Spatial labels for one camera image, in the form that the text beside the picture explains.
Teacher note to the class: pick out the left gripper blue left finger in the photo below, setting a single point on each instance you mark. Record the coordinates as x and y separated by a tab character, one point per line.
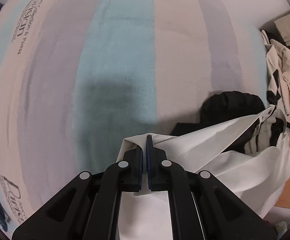
88	206

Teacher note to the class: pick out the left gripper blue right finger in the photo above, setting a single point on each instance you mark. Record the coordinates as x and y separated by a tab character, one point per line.
201	206

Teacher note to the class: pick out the white and black hooded jacket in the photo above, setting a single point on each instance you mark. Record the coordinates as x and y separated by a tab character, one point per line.
241	142

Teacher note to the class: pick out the beige and black jacket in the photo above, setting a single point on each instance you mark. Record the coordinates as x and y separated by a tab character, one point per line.
278	73

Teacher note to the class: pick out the striped bed duvet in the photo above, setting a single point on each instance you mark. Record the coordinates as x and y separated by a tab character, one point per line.
79	76

